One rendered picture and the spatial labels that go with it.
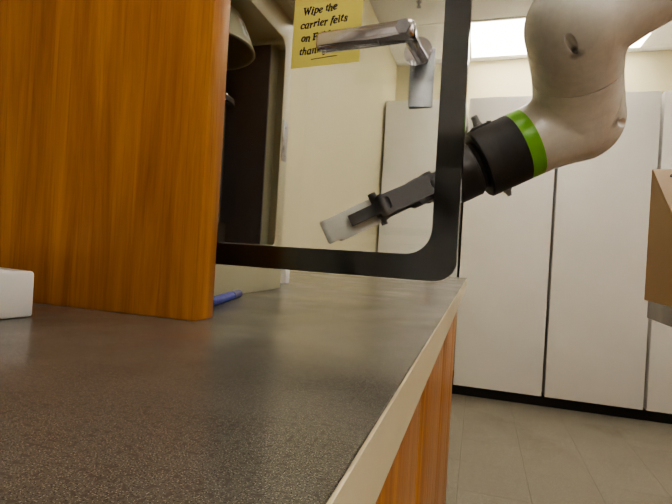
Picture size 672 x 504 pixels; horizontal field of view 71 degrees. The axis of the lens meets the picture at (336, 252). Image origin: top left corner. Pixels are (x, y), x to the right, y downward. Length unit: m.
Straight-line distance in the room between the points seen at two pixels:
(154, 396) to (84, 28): 0.43
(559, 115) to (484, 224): 2.95
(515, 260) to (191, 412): 3.41
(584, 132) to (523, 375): 3.10
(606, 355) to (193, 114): 3.46
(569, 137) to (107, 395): 0.57
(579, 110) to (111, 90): 0.52
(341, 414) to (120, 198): 0.35
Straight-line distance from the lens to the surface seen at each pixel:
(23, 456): 0.20
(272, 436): 0.20
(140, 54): 0.53
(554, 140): 0.65
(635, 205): 3.73
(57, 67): 0.60
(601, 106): 0.65
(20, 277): 0.48
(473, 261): 3.57
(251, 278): 0.75
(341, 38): 0.45
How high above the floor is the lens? 1.01
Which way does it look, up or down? level
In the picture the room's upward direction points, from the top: 3 degrees clockwise
